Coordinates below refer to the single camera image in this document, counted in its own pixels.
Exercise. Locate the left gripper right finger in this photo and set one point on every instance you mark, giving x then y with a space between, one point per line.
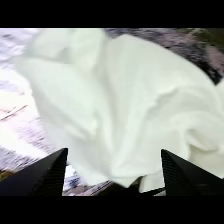
186 178

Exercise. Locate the white T-shirt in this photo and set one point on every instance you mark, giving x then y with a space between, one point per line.
133 100

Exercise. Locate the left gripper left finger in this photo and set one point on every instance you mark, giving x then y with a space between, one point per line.
43 176

